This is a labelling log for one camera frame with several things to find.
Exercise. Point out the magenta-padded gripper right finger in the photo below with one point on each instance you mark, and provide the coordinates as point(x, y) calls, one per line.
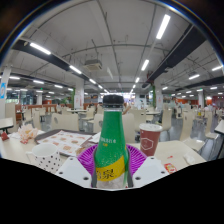
point(148, 169)

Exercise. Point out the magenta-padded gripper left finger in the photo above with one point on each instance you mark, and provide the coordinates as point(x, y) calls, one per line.
point(75, 170)

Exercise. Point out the green drink bottle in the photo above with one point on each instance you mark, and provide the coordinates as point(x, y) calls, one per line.
point(110, 146)

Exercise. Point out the small red sauce packet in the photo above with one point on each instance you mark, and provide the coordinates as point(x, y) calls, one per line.
point(170, 168)

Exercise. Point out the white polka-dot mug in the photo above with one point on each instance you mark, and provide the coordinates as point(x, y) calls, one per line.
point(48, 160)

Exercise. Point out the red paper cup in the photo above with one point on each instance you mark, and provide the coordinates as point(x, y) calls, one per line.
point(150, 140)

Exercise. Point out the dark food tray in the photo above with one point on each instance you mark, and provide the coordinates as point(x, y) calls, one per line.
point(63, 140)

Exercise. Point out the beige chairs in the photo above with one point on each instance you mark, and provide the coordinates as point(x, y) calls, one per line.
point(65, 121)

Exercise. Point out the crumpled orange-white food wrapper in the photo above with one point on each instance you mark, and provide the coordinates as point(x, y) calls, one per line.
point(27, 133)

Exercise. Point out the person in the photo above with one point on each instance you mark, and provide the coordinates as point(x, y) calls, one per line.
point(126, 109)

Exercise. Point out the ceiling air conditioner unit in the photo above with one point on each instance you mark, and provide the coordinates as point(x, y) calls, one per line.
point(93, 65)

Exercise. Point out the ceiling lights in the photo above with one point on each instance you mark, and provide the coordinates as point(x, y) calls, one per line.
point(163, 26)

